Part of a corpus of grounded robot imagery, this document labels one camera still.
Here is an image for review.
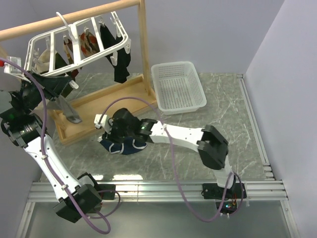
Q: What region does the aluminium mounting rail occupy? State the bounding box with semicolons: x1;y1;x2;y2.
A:
27;180;288;203

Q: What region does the olive green hanging underwear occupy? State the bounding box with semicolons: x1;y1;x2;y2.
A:
55;53;79;80

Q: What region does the striped hanging sock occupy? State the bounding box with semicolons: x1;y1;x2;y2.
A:
63;35;74;64

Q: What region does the orange patterned hanging sock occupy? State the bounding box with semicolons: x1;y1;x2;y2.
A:
79;32;100;58

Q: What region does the grey hanging underwear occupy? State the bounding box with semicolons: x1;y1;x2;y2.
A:
47;95;82;124

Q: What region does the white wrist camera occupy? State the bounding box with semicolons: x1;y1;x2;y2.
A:
0;56;25;79
94;114;113;134

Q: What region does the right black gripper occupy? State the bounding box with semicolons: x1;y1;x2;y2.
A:
103;119;134;147

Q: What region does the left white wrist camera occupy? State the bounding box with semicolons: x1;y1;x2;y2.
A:
0;56;25;79

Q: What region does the black hanging underwear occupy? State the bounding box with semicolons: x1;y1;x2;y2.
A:
100;25;131;83

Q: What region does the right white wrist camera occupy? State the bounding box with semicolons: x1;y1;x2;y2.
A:
94;114;113;134

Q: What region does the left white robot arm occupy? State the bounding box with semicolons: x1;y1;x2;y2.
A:
0;74;115;223

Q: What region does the wooden clothes rack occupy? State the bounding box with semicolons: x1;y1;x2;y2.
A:
0;0;159;146

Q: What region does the navy blue white-trimmed underwear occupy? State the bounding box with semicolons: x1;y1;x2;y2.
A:
98;137;147;155

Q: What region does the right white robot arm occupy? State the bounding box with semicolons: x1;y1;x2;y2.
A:
94;108;247;200

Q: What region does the white plastic basket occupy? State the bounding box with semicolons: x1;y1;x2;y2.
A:
151;61;207;115

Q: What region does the white plastic clip hanger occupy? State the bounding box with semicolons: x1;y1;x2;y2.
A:
24;11;131;76

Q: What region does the right aluminium side rail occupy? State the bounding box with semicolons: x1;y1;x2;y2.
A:
237;74;275;180

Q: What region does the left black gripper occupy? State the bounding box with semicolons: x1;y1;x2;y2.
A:
15;70;71;115

